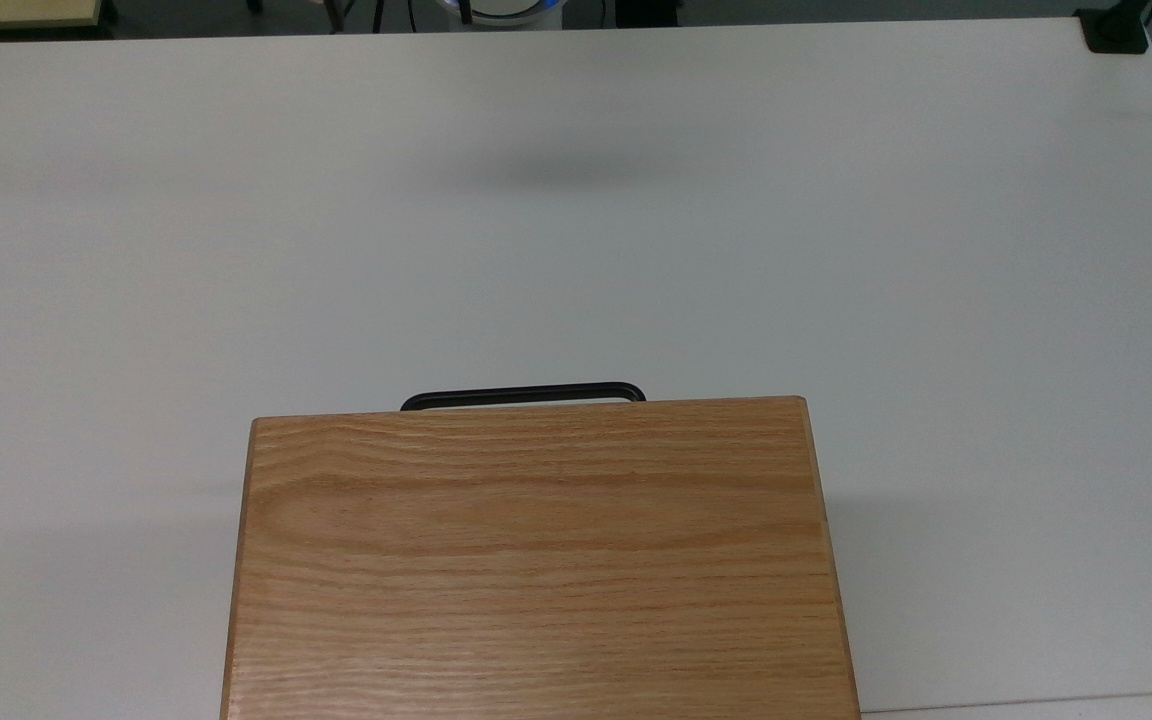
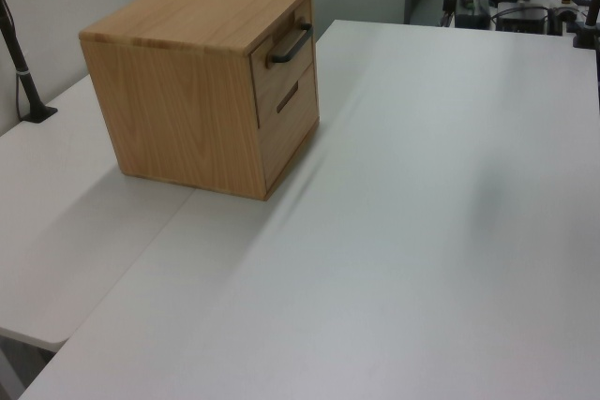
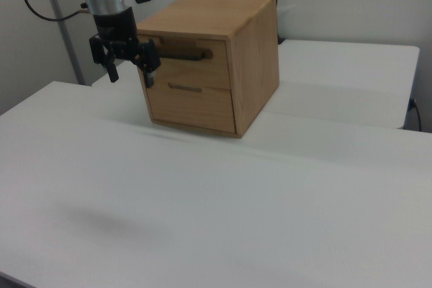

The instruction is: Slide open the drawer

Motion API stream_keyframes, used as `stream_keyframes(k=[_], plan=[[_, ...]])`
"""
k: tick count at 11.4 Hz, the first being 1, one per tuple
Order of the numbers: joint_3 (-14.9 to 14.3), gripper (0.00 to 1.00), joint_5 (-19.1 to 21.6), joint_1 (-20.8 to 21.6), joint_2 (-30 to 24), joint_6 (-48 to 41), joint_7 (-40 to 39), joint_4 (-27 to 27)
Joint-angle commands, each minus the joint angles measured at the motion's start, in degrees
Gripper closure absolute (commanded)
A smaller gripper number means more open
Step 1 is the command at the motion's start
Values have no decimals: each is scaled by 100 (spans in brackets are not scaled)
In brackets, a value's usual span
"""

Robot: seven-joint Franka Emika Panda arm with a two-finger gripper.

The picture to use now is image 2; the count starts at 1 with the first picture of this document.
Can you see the wooden drawer with cutout grip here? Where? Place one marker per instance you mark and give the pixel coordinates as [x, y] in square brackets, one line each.
[290, 142]

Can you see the oak wooden drawer cabinet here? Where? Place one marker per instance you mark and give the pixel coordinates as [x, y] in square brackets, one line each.
[178, 105]

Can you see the black box device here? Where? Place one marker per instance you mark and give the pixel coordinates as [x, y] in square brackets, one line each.
[473, 16]

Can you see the black electronics unit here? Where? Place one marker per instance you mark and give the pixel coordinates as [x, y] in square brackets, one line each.
[520, 20]

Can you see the black pole with table clamp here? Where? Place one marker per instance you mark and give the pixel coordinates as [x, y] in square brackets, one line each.
[586, 34]

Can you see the black camera stand pole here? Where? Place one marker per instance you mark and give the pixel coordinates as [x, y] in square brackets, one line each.
[28, 86]

